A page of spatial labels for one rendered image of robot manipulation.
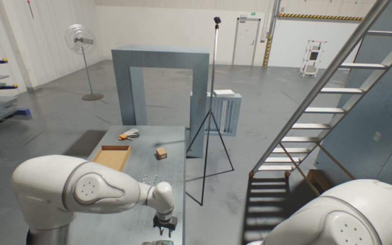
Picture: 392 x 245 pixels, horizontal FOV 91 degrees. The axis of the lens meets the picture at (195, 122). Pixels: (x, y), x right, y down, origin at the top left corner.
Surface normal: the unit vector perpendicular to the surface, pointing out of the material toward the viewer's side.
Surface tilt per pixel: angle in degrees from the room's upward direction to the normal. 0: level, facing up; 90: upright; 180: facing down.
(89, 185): 41
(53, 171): 23
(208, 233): 0
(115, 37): 90
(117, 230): 0
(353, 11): 90
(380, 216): 27
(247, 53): 90
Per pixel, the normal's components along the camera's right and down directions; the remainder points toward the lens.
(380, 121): -1.00, -0.04
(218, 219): 0.04, -0.89
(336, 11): -0.02, 0.46
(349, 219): 0.00, -0.58
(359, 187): -0.09, -0.99
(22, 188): -0.25, 0.04
